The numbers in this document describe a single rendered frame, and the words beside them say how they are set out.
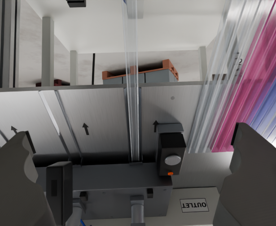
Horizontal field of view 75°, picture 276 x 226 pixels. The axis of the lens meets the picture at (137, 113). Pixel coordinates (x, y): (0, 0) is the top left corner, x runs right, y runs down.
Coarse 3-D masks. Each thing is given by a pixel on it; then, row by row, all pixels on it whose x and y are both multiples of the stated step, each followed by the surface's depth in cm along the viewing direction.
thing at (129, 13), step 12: (132, 0) 16; (132, 12) 17; (132, 24) 18; (132, 36) 18; (132, 48) 19; (132, 60) 20; (132, 72) 21; (132, 84) 22; (132, 96) 23; (132, 108) 25; (132, 120) 26; (132, 132) 28; (132, 144) 30; (132, 156) 32
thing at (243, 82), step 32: (256, 0) 17; (224, 32) 18; (256, 32) 19; (224, 64) 21; (256, 64) 21; (224, 96) 24; (256, 96) 24; (192, 128) 29; (224, 128) 28; (256, 128) 28
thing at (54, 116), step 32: (0, 96) 24; (32, 96) 24; (64, 96) 24; (96, 96) 24; (160, 96) 25; (192, 96) 25; (0, 128) 28; (32, 128) 28; (64, 128) 28; (96, 128) 29; (128, 128) 29; (32, 160) 34; (64, 160) 34; (96, 160) 34; (128, 160) 35; (192, 160) 36; (224, 160) 36
